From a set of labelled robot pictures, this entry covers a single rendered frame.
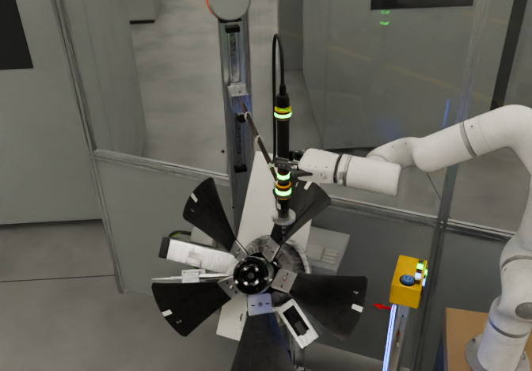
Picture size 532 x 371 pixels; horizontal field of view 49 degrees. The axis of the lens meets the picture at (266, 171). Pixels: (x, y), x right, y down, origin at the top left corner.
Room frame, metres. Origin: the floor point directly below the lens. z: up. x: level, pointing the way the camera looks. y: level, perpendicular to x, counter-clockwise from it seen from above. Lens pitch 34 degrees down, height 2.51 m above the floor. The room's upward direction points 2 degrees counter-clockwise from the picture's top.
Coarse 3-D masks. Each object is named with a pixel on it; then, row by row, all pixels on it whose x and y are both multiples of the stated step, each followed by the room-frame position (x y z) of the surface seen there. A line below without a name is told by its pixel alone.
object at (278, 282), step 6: (282, 270) 1.38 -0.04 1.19; (276, 276) 1.35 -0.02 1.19; (282, 276) 1.36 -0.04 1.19; (288, 276) 1.36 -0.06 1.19; (294, 276) 1.36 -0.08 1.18; (276, 282) 1.33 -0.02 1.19; (282, 282) 1.33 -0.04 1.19; (288, 282) 1.33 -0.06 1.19; (276, 288) 1.30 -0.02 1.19; (282, 288) 1.30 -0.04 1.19; (288, 288) 1.31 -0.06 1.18
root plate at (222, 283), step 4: (232, 276) 1.36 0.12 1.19; (220, 280) 1.36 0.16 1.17; (224, 280) 1.36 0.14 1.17; (228, 280) 1.36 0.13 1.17; (232, 280) 1.36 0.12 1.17; (220, 284) 1.36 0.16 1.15; (224, 284) 1.36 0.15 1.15; (228, 284) 1.36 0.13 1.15; (232, 284) 1.37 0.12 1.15; (224, 288) 1.36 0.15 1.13; (228, 288) 1.37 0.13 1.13; (236, 288) 1.37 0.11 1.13; (228, 292) 1.37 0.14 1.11; (232, 292) 1.37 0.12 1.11; (240, 292) 1.37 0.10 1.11; (232, 296) 1.37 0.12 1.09
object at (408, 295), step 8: (400, 256) 1.56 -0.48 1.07; (400, 264) 1.52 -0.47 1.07; (408, 264) 1.52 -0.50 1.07; (416, 264) 1.51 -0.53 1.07; (424, 264) 1.51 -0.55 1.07; (400, 272) 1.48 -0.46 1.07; (408, 272) 1.48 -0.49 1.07; (424, 272) 1.48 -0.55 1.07; (392, 280) 1.44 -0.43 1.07; (400, 280) 1.44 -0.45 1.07; (392, 288) 1.42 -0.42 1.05; (400, 288) 1.41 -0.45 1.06; (408, 288) 1.40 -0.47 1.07; (416, 288) 1.40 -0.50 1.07; (392, 296) 1.42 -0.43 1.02; (400, 296) 1.41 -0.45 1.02; (408, 296) 1.40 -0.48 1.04; (416, 296) 1.39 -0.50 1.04; (400, 304) 1.41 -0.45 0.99; (408, 304) 1.40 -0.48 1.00; (416, 304) 1.39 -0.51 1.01
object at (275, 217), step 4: (272, 192) 1.38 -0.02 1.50; (276, 200) 1.36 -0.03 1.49; (276, 204) 1.36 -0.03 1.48; (276, 208) 1.36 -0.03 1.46; (276, 212) 1.35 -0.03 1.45; (292, 212) 1.35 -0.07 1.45; (272, 216) 1.33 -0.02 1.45; (276, 216) 1.33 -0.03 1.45; (292, 216) 1.33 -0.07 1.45; (272, 220) 1.33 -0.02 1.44; (276, 220) 1.32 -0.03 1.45; (280, 220) 1.31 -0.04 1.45; (284, 220) 1.31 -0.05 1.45; (288, 220) 1.31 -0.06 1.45; (292, 220) 1.31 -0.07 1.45; (280, 224) 1.31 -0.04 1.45; (284, 224) 1.30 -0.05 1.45; (288, 224) 1.31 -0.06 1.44
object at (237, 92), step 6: (234, 84) 1.99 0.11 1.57; (240, 84) 1.99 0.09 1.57; (228, 90) 1.96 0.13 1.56; (234, 90) 1.94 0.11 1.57; (240, 90) 1.94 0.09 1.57; (246, 90) 1.94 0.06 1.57; (228, 96) 1.96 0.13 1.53; (234, 96) 1.89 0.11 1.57; (240, 96) 1.90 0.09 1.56; (246, 96) 1.90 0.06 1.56; (228, 102) 1.97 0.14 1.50; (234, 102) 1.89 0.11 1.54; (240, 102) 1.90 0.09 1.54; (246, 102) 1.90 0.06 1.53; (234, 108) 1.89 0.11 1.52; (240, 108) 1.90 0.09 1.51
